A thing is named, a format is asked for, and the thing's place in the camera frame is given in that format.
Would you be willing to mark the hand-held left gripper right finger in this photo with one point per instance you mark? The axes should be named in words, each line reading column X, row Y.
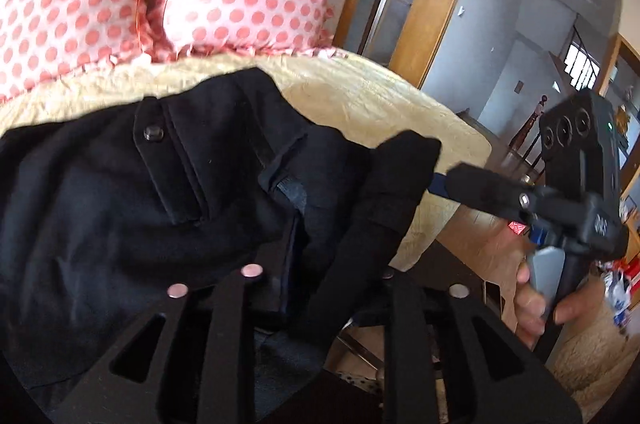
column 407, row 316

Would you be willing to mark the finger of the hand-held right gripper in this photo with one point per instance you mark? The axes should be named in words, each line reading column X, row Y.
column 480, row 189

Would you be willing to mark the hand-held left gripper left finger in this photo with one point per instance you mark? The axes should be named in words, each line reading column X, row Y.
column 235, row 304

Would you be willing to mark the black pants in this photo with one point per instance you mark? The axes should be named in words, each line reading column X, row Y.
column 100, row 204

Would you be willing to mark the person's right hand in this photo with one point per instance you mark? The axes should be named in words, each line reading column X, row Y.
column 530, row 304

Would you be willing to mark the pale yellow quilted bedspread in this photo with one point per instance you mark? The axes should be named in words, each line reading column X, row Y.
column 360, row 103

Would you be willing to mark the beige fluffy cloth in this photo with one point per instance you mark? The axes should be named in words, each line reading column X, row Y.
column 595, row 369

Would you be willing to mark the wooden stair post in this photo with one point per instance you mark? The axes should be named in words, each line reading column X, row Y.
column 532, row 128

